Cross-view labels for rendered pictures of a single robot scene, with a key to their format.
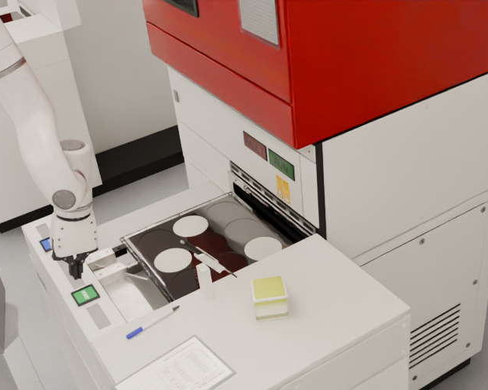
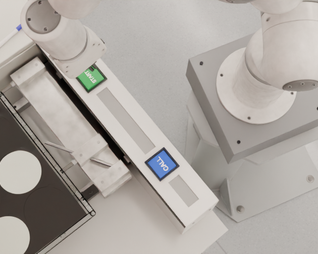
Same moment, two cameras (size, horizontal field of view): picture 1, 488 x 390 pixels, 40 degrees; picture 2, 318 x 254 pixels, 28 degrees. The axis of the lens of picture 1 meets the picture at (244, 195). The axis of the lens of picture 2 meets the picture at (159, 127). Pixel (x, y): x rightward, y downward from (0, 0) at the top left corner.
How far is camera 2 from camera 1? 1.84 m
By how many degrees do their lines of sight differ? 72
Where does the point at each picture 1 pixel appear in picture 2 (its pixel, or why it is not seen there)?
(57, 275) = (133, 108)
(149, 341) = (7, 17)
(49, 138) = not seen: outside the picture
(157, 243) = (44, 203)
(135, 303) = (52, 113)
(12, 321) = (197, 117)
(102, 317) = not seen: hidden behind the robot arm
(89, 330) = not seen: hidden behind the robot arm
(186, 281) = not seen: outside the picture
